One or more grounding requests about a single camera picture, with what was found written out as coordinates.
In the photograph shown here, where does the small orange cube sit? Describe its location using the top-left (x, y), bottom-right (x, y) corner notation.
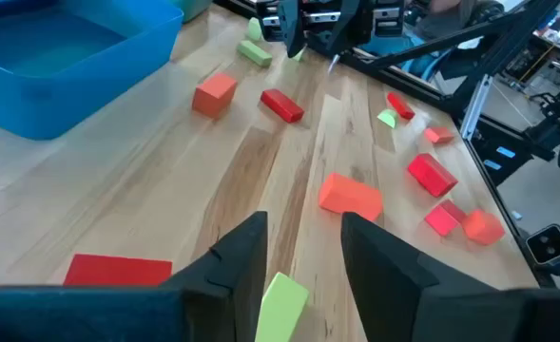
top-left (461, 208), bottom-right (506, 247)

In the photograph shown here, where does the silver metal bracket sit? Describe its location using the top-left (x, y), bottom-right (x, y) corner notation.
top-left (459, 73), bottom-right (492, 142)

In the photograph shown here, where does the person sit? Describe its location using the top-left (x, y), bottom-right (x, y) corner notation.
top-left (359, 0), bottom-right (507, 80)

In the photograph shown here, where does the red rectangular block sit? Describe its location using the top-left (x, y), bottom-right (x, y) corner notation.
top-left (406, 152), bottom-right (459, 199)
top-left (386, 91), bottom-right (416, 121)
top-left (260, 87), bottom-right (306, 124)
top-left (63, 253), bottom-right (174, 287)

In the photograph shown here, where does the blue plastic bin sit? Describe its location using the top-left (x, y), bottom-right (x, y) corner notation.
top-left (0, 0), bottom-right (184, 141)

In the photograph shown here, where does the black table-level camera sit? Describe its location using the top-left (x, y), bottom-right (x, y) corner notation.
top-left (525, 223), bottom-right (560, 289)

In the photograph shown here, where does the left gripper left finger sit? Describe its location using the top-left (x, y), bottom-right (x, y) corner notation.
top-left (0, 211), bottom-right (270, 342)

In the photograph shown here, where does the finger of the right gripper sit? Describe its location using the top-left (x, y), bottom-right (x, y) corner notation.
top-left (325, 0), bottom-right (362, 52)
top-left (278, 0), bottom-right (307, 59)

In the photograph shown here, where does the green half-cylinder block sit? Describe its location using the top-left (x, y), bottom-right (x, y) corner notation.
top-left (377, 108), bottom-right (398, 129)

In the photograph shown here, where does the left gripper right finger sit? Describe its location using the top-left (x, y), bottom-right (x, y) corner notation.
top-left (339, 211), bottom-right (560, 342)

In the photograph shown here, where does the cluttered background workbench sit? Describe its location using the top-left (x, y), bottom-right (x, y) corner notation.
top-left (533, 16), bottom-right (560, 75)

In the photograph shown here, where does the green rectangular block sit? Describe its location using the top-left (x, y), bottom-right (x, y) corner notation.
top-left (236, 39), bottom-right (274, 67)
top-left (254, 272), bottom-right (311, 342)

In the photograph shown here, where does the small red cube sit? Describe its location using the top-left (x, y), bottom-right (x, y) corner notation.
top-left (424, 199), bottom-right (468, 238)

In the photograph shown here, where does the teal plastic bin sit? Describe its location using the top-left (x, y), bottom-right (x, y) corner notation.
top-left (168, 0), bottom-right (214, 24)

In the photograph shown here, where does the orange rectangular block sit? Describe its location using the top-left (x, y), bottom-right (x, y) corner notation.
top-left (423, 125), bottom-right (455, 145)
top-left (191, 71), bottom-right (239, 120)
top-left (318, 171), bottom-right (384, 222)

